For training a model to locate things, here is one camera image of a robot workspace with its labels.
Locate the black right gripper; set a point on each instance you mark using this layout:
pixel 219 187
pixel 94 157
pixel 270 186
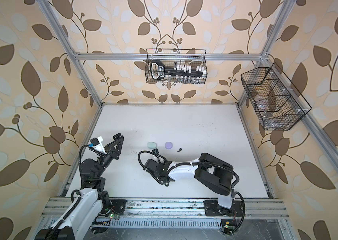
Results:
pixel 165 163

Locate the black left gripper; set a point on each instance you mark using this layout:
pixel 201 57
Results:
pixel 111 154

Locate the mint green charging case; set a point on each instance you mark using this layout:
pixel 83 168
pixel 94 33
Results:
pixel 151 145

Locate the purple round earbud case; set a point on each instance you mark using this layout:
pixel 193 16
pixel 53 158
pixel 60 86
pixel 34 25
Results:
pixel 168 145

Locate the black round earbud case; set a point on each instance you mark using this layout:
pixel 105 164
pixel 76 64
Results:
pixel 118 136

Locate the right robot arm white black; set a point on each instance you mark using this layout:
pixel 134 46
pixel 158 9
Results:
pixel 215 174

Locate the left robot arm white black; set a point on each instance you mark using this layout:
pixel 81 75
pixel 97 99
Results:
pixel 90 200

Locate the black socket holder tool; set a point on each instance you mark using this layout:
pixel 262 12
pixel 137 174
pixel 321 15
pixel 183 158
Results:
pixel 160 71

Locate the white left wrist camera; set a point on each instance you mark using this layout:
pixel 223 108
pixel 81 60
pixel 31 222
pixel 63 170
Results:
pixel 96 146

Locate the black wire basket back wall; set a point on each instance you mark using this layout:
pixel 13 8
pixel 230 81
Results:
pixel 193 57

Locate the black wire basket wall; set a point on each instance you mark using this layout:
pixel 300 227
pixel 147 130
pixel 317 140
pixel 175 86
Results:
pixel 277 102
pixel 193 57

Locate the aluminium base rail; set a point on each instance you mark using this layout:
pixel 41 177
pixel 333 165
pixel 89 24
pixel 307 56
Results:
pixel 188 213

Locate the black wire basket right wall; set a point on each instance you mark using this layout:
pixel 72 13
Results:
pixel 277 102

